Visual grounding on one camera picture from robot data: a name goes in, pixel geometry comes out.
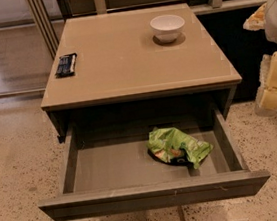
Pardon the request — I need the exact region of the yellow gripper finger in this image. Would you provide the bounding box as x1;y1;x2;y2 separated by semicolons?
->
256;51;277;111
243;3;266;31

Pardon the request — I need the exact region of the green rice chip bag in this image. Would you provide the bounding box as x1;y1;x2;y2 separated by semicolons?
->
147;127;213;169

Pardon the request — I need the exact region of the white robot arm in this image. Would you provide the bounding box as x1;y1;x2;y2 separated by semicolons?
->
243;0;277;116

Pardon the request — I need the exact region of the beige drawer cabinet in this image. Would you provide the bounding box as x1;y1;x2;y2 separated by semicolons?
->
41;4;242;136

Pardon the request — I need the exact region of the grey open top drawer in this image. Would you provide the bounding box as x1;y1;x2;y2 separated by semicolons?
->
38;107;270;221

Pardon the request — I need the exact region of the white ceramic bowl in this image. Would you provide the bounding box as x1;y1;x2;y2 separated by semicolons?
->
150;14;185;43

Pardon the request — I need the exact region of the dark blue snack bar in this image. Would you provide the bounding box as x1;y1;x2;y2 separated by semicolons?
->
55;53;77;78

